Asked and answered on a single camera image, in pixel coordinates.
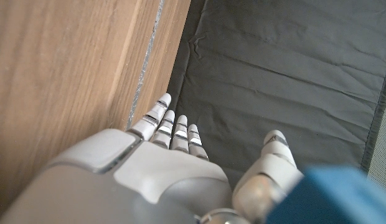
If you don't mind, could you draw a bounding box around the blue right wrist connector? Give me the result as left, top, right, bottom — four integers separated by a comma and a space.
266, 166, 386, 224

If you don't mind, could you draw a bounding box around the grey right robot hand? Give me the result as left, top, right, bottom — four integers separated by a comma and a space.
0, 92, 305, 224

